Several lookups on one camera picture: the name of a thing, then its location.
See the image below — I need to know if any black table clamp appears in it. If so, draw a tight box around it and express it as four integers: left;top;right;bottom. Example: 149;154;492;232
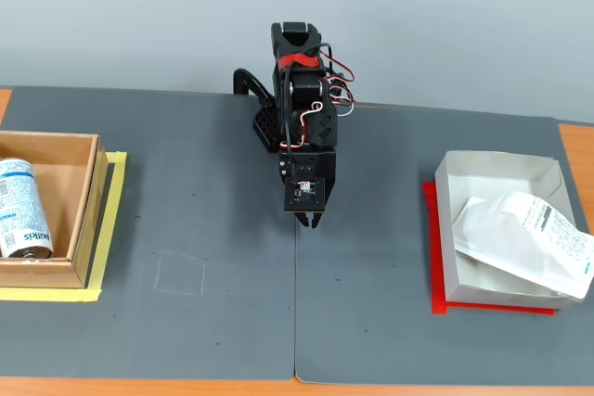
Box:
232;68;275;112

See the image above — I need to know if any red tape on arm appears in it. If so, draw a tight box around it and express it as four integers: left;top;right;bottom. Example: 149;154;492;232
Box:
278;53;320;70

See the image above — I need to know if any dark gray mat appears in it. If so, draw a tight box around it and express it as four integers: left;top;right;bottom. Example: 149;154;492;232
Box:
294;101;594;388
0;84;298;381

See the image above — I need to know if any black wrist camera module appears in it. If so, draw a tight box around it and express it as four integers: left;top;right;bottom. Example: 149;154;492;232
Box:
283;176;330;214

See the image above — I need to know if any white blue Milkis can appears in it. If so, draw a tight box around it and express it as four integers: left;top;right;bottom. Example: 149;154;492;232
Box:
0;157;55;260

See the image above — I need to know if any white red gripper servo wire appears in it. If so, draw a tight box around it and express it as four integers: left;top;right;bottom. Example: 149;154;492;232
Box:
296;101;326;147

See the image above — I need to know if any gray paper box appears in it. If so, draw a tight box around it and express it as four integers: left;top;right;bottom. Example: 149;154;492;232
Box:
434;150;589;310

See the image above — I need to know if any yellow tape frame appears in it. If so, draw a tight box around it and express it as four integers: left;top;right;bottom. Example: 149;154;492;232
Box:
0;150;128;303

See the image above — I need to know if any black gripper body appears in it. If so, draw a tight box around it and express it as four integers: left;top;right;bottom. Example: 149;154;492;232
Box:
278;147;338;205

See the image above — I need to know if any packaged sandwich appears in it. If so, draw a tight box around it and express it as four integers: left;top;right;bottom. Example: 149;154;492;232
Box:
452;191;594;300

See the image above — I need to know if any brown cardboard box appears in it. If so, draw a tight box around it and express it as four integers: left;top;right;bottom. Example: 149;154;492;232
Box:
0;130;109;289

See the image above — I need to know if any black camera cable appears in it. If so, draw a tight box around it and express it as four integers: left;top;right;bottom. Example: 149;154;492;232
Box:
278;42;335;179

